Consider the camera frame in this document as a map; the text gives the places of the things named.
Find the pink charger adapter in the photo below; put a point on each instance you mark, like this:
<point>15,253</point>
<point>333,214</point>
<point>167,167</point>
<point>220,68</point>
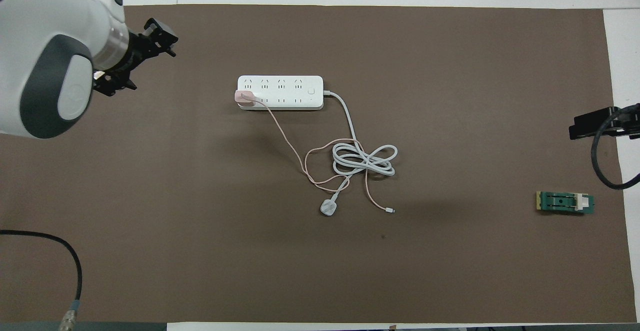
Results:
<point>244,97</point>

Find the green circuit board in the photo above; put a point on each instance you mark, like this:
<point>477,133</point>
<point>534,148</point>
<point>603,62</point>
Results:
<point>562,202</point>

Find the brown table mat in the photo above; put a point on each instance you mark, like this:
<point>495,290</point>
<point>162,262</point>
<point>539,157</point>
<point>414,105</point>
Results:
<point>450,271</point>

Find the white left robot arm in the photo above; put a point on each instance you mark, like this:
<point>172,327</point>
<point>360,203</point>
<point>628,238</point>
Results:
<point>50,46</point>

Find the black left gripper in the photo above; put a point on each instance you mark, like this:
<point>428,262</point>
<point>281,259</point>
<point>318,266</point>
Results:
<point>131,53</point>

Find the white power strip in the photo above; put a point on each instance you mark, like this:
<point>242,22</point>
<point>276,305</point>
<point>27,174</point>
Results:
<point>295,93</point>

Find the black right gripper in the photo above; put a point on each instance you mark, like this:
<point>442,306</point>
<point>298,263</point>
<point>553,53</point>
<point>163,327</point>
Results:
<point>630,121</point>

